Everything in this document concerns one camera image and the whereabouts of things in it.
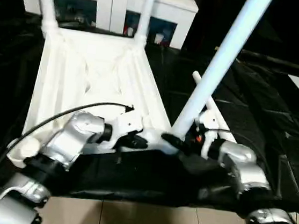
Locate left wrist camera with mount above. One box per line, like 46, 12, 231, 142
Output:
99, 103, 147, 155

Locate long black bar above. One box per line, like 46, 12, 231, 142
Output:
237, 49, 299, 74

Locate black shiny mat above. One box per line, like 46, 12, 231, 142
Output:
0, 5, 299, 224

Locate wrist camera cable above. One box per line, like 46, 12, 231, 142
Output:
207, 128, 274, 180
0, 89, 135, 224

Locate white plastic table top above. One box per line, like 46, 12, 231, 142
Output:
5, 20, 193, 186

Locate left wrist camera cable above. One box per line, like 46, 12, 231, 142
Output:
0, 89, 135, 224

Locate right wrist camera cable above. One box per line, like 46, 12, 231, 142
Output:
207, 128, 274, 180

